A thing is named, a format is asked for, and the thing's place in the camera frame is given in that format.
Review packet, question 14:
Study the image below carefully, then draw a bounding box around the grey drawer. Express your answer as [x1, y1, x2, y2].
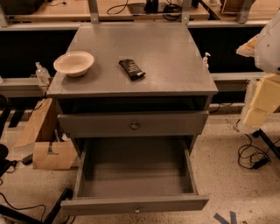
[62, 136, 209, 215]
[58, 111, 208, 138]

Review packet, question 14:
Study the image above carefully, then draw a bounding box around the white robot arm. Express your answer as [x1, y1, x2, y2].
[236, 11, 280, 134]

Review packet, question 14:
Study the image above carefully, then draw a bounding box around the grey top drawer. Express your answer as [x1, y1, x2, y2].
[58, 111, 208, 138]

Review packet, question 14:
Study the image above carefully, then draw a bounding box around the grey wooden drawer cabinet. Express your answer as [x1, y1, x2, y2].
[47, 23, 217, 151]

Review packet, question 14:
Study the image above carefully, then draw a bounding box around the black stand leg right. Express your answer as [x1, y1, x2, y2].
[253, 129, 280, 159]

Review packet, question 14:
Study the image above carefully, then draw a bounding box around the white pump bottle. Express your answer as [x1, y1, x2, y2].
[202, 52, 211, 69]

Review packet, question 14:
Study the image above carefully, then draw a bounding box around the black snack bar wrapper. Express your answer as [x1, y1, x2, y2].
[119, 59, 146, 81]

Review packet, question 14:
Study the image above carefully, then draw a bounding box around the beige bowl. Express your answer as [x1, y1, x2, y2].
[53, 51, 95, 77]

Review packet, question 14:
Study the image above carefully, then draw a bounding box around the clear bottle left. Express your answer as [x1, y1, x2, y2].
[35, 62, 51, 86]

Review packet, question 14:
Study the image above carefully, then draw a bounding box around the brown cardboard box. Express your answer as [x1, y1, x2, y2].
[15, 98, 77, 170]

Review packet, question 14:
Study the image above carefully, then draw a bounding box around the black floor cable right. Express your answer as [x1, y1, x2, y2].
[235, 119, 280, 171]

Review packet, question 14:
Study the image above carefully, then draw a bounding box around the black cable on bench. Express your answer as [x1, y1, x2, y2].
[106, 0, 183, 22]

